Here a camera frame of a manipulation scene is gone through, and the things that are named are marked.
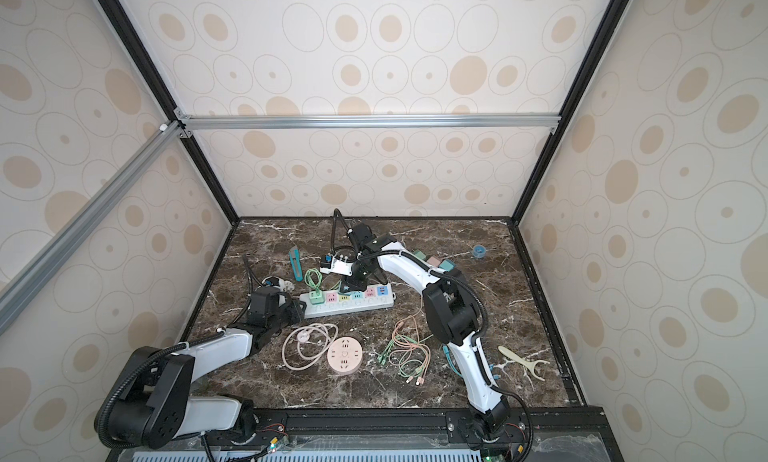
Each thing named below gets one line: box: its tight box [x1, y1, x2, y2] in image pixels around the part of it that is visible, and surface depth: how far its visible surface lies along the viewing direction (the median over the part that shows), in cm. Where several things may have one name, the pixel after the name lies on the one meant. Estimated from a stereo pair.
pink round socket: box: [327, 336, 363, 376], surface depth 85 cm
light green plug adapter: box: [309, 291, 325, 305], surface depth 92 cm
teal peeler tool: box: [288, 246, 303, 282], surface depth 108 cm
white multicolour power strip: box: [300, 283, 396, 319], surface depth 96 cm
